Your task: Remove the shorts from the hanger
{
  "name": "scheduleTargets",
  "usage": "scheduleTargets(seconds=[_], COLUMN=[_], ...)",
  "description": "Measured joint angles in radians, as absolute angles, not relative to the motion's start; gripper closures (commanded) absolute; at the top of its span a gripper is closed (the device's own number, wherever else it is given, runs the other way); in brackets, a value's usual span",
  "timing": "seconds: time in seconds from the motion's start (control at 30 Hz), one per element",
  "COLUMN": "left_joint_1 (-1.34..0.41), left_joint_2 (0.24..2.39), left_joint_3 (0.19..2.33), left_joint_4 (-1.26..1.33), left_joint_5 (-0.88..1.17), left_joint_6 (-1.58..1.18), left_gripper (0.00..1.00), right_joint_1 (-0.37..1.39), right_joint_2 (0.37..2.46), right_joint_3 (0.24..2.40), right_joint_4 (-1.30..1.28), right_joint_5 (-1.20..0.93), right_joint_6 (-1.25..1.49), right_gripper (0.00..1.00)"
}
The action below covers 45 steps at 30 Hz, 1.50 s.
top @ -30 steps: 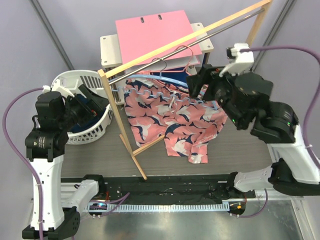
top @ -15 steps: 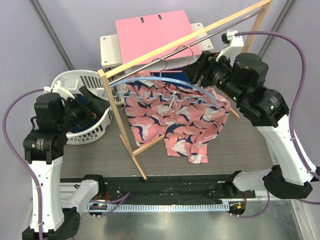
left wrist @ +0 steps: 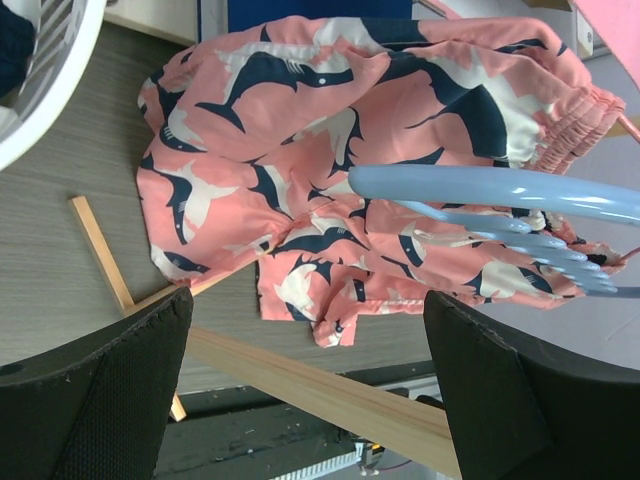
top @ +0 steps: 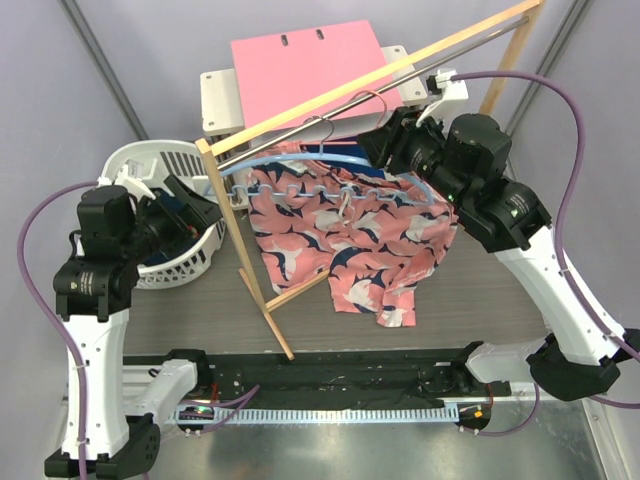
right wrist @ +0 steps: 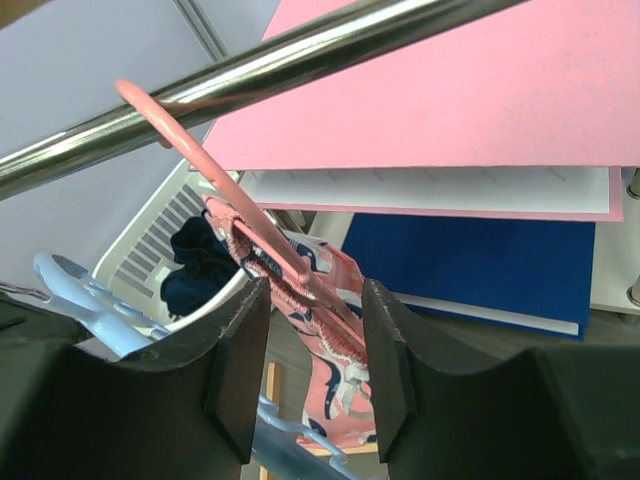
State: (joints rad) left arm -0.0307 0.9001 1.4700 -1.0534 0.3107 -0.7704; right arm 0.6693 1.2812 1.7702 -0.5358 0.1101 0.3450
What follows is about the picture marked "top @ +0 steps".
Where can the pink wire hanger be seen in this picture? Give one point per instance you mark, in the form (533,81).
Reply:
(344,127)

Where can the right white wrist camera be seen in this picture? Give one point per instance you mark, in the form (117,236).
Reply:
(448,95)

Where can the pink ring binder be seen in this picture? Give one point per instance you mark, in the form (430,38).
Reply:
(276,72)

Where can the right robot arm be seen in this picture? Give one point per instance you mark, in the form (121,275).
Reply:
(465,165)

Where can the light blue plastic hanger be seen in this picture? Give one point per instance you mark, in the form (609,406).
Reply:
(289,170)

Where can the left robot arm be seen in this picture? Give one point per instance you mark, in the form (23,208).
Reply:
(118,232)

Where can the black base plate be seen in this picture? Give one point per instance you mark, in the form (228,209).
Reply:
(347,380)

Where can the navy blue shorts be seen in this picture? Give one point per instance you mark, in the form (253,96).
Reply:
(174,244)

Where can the wooden clothes rack frame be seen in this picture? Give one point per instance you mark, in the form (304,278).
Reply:
(512,18)

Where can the pink shark print shorts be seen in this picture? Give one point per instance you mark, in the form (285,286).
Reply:
(374,253)

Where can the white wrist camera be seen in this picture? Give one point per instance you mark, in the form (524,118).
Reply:
(120,173)
(448,95)

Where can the metal hanging rod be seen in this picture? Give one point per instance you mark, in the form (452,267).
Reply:
(380,87)

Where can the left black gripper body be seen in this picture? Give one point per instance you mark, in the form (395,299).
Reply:
(186,222)

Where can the white laundry basket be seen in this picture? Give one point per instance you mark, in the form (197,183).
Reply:
(155,160)

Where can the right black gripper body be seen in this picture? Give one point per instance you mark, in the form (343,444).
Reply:
(419,148)

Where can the white slotted cable duct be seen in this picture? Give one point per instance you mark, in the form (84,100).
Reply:
(248,417)

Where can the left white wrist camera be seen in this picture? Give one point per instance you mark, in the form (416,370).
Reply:
(120,173)

